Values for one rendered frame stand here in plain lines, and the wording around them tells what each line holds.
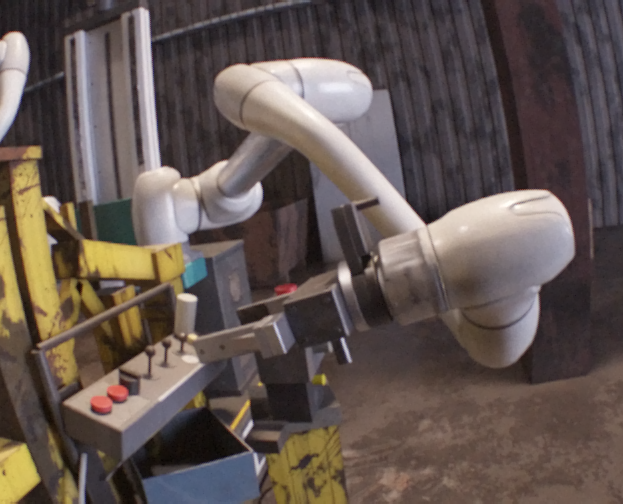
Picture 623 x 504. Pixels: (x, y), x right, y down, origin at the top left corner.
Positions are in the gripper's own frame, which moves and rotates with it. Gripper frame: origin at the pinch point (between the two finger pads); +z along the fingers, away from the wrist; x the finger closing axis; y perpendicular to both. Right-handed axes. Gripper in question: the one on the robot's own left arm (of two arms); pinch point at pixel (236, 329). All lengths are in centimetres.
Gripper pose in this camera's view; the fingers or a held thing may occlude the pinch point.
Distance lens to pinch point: 56.1
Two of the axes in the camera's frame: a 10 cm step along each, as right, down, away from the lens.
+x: 2.1, -1.3, 9.7
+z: -9.2, 3.0, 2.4
